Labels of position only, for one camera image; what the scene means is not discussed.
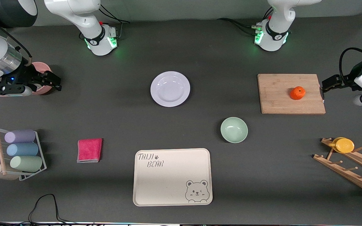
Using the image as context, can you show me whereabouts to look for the orange fruit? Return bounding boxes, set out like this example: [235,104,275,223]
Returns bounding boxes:
[290,86,306,100]

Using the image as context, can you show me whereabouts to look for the white round plate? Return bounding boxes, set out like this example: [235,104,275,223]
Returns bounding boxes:
[151,71,191,107]

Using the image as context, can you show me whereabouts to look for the pink bowl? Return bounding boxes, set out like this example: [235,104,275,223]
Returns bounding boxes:
[30,62,54,95]

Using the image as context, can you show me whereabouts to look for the wooden cutting board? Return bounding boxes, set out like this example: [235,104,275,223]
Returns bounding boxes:
[257,74,326,115]

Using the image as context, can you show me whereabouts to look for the purple cup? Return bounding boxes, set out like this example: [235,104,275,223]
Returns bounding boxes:
[4,130,36,143]

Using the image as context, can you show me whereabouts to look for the yellow cup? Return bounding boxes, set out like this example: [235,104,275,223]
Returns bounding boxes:
[332,137,355,153]

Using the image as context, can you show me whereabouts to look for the blue cup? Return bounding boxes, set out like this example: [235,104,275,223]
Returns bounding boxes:
[6,143,39,157]

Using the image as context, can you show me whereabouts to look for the pink folded cloth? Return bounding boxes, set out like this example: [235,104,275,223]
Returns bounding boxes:
[77,138,103,163]

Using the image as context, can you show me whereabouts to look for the green cup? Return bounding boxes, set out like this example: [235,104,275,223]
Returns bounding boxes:
[10,155,43,172]

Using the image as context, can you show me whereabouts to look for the wooden peg drying rack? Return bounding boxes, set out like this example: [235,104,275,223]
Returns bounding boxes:
[313,137,362,198]

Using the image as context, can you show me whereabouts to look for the pale green bowl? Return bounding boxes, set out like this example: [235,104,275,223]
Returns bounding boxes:
[221,117,249,143]

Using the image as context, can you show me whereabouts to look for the beige bear print tray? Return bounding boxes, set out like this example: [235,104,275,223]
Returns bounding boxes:
[133,148,213,207]

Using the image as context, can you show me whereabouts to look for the white wire cup rack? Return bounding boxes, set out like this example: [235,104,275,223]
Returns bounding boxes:
[0,126,47,181]

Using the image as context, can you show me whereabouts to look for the black right arm base cables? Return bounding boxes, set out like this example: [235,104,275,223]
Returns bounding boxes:
[99,5,130,40]

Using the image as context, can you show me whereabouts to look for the black arm base cables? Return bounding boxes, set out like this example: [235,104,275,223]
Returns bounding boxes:
[99,5,130,40]
[217,6,274,35]

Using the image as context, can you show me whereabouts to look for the black left arm base cables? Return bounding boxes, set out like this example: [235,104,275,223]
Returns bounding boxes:
[217,6,274,35]

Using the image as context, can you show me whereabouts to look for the black table cable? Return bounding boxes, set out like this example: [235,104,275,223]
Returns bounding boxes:
[27,194,73,224]

